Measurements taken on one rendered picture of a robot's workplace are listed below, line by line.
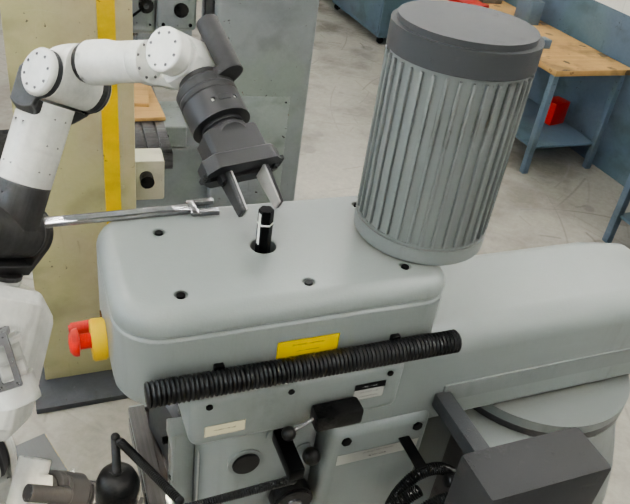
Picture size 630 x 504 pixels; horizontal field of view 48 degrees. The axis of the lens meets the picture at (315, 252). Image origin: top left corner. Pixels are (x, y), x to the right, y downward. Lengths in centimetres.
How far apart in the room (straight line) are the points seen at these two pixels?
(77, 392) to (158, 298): 252
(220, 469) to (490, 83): 70
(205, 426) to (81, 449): 221
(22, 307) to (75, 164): 159
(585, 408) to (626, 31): 513
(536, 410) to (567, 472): 33
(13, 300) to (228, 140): 50
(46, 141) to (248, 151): 40
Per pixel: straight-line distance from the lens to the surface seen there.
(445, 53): 88
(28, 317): 129
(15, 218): 127
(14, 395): 118
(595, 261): 142
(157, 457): 194
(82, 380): 345
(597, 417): 139
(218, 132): 99
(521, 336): 121
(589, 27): 662
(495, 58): 89
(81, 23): 262
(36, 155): 125
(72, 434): 327
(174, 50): 104
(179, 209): 105
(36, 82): 122
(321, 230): 105
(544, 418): 134
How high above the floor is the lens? 245
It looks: 34 degrees down
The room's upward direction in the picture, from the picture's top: 9 degrees clockwise
